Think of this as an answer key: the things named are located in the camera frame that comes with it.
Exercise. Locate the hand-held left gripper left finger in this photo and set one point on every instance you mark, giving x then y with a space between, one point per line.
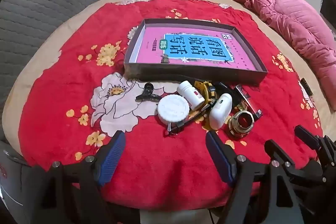
113 158

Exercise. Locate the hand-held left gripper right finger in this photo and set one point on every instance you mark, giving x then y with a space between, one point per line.
220 158

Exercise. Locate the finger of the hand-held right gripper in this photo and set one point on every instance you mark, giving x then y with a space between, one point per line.
278 151
307 136

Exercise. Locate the white earbuds case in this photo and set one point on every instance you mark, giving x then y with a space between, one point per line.
221 112

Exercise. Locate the red lighter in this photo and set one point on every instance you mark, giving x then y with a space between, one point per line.
248 102

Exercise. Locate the yellow and black wristwatch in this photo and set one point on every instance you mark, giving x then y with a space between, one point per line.
210 94

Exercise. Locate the white pill bottle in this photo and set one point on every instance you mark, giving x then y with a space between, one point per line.
190 96

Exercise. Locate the white round lid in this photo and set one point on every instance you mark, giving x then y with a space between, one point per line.
172 108

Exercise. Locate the black hair claw clip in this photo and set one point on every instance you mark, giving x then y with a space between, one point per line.
148 95

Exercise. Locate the grey shallow cardboard box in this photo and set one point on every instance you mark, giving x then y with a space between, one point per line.
199 74

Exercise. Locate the small black label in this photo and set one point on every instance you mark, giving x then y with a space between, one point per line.
306 86

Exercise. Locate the red floral blanket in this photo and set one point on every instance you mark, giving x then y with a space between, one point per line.
162 174

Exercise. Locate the pink and blue book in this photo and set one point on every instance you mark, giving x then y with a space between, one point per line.
199 48

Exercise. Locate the pink quilted jacket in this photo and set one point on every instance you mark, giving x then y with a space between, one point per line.
294 19

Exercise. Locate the black television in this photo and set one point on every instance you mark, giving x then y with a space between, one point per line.
329 10

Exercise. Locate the grey quilted headboard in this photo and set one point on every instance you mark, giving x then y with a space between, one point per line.
52 3

